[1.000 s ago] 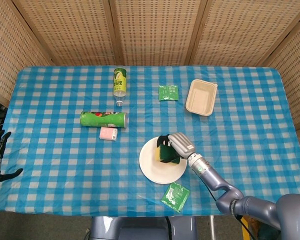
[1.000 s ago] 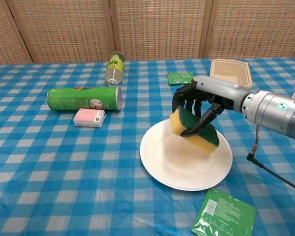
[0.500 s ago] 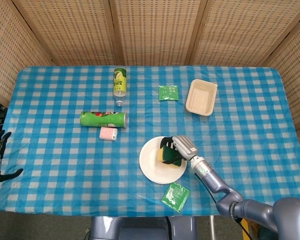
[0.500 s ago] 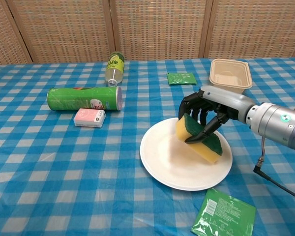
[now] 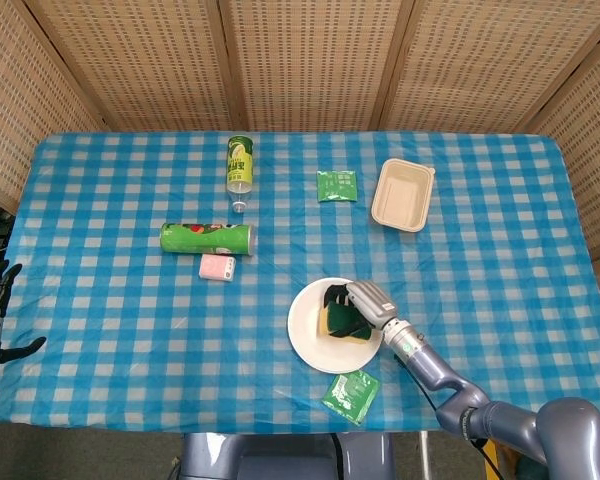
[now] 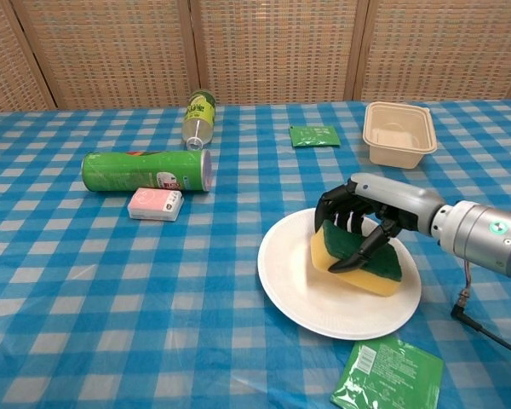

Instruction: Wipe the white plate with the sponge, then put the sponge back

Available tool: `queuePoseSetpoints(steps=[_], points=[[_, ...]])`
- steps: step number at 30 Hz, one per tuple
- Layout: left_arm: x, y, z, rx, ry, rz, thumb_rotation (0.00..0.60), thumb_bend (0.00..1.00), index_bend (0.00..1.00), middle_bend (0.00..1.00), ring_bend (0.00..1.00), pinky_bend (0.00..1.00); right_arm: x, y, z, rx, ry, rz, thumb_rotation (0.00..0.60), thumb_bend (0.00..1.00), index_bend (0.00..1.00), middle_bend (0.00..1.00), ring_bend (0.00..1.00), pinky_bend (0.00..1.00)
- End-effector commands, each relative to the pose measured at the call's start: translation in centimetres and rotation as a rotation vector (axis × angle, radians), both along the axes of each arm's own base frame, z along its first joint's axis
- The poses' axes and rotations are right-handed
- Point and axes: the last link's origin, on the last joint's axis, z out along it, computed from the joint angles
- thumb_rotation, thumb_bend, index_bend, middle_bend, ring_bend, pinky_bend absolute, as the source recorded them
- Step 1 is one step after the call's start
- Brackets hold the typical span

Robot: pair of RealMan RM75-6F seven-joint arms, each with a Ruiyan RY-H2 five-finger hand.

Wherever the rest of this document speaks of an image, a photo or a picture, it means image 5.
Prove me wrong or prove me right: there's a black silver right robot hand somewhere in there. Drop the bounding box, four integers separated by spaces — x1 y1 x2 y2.
323 280 399 342

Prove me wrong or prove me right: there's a green yellow sponge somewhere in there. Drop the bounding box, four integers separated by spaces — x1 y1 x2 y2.
315 298 374 344

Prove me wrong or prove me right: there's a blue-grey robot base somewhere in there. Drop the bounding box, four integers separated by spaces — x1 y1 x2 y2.
179 432 396 480

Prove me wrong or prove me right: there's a white round plate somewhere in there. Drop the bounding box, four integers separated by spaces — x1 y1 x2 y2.
287 277 384 374

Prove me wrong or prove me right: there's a light green sachet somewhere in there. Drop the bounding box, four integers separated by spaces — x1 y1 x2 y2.
321 369 381 427

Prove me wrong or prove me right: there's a beige rectangular food container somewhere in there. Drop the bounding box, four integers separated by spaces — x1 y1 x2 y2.
370 158 437 235

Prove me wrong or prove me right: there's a dark green sachet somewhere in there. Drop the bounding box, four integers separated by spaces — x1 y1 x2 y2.
316 169 359 203

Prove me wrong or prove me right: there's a blue white checkered tablecloth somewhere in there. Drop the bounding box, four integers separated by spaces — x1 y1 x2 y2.
0 130 600 435

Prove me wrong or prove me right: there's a pink tissue pack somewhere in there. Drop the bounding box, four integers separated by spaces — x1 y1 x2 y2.
199 253 238 282

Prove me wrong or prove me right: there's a green chips can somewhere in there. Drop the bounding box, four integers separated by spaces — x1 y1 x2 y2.
159 222 257 257

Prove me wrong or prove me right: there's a clear bottle yellow-green label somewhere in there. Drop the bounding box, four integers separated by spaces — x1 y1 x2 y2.
225 135 256 214

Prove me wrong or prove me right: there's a woven wooden folding screen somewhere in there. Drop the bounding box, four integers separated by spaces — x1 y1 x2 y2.
0 0 600 321

